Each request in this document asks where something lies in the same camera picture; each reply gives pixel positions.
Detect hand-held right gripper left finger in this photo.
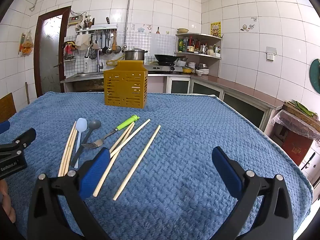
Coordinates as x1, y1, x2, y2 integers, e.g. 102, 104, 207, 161
26, 147, 112, 240

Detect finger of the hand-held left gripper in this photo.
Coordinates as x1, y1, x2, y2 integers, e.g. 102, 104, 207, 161
0, 128, 37, 156
0, 120, 11, 134

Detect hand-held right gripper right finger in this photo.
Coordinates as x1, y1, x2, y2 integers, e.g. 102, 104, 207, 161
211, 146, 295, 240

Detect grey plastic spoon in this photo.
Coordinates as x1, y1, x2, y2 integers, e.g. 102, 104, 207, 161
70, 119, 102, 167

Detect light blue plastic spoon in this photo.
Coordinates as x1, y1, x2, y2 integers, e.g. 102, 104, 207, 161
74, 117, 88, 168

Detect green handled metal fork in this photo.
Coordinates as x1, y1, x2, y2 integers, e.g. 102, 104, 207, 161
81, 114, 139, 149

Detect yellow plastic utensil holder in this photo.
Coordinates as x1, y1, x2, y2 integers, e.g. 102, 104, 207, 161
103, 60, 148, 109

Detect person's left hand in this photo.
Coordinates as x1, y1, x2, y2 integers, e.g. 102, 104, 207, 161
0, 179, 16, 223

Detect wooden board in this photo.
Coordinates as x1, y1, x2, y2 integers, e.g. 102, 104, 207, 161
0, 92, 17, 123

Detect blue knitted blanket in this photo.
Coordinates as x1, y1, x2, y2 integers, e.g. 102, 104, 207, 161
0, 91, 314, 240

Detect red box with plastic bag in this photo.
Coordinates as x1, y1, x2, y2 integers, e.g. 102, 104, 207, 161
270, 101, 320, 167

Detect kitchen counter with cabinets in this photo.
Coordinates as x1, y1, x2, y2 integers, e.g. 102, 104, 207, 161
60, 71, 284, 137

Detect hanging orange plastic bag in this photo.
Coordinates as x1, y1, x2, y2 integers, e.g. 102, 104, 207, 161
19, 31, 34, 55

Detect brown framed glass door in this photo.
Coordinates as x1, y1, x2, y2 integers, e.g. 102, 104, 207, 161
34, 6, 72, 98

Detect steel sink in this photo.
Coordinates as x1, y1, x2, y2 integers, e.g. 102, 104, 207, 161
72, 71, 104, 79

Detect green vegetables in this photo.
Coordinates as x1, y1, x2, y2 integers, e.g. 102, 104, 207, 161
291, 101, 318, 117

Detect red and yellow cloth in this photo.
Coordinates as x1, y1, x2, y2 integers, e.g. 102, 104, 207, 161
62, 41, 76, 55

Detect stack of white bowls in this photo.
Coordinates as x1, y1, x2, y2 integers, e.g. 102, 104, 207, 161
194, 64, 210, 76

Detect steel kitchen faucet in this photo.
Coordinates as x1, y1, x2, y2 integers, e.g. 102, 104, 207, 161
84, 42, 104, 72

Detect white hanging cloth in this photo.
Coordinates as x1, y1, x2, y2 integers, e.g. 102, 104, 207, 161
75, 34, 92, 50

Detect white corner shelf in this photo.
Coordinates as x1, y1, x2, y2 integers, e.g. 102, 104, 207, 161
174, 33, 223, 77

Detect gas stove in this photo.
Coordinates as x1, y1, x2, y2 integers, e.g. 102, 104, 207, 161
144, 64, 184, 74

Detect steel cooking pot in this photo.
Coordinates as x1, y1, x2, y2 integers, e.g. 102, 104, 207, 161
122, 48, 148, 61

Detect hanging black ladle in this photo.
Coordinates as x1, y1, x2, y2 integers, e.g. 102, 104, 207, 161
102, 30, 113, 54

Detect hanging wooden spatula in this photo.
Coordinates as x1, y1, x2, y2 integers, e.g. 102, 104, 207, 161
112, 31, 122, 53

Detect black wok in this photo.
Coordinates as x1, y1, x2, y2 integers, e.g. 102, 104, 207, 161
154, 54, 187, 63

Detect teal round plate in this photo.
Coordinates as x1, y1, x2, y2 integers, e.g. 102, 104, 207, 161
309, 59, 320, 93

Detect white wall socket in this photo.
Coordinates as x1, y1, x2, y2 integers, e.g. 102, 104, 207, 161
265, 47, 277, 61

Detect metal wall utensil rack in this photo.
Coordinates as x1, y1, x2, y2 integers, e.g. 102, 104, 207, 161
76, 24, 118, 34

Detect yellow wall poster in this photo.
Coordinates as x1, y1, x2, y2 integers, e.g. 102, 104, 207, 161
210, 21, 222, 38

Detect grey wall pipe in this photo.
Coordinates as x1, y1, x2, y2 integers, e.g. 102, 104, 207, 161
124, 0, 133, 53

